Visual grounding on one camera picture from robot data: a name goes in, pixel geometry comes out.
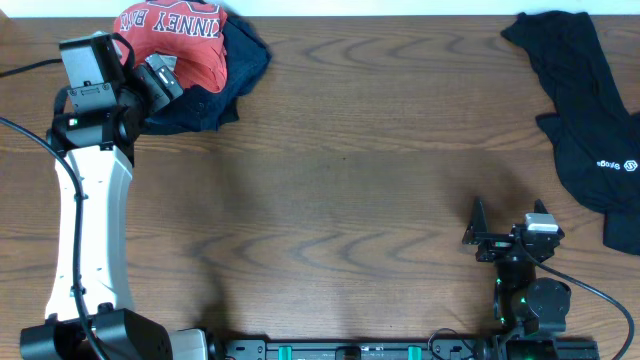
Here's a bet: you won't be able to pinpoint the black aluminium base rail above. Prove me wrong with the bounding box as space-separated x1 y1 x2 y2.
219 339 600 360

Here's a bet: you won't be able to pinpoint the dark blue folded jeans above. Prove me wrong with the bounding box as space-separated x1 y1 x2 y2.
142 12 274 136

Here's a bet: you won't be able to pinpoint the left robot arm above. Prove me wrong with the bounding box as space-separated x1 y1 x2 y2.
20 32 209 359

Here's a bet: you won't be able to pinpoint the red printed t-shirt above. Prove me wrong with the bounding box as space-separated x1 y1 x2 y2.
113 0 228 93

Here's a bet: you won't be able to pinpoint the small black cable loop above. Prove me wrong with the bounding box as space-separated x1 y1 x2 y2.
427 327 477 360

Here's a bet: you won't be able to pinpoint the black garment with white logo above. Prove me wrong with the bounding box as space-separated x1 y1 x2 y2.
501 11 639 255

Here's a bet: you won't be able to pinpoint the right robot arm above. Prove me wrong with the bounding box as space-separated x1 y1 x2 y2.
462 198 571 360

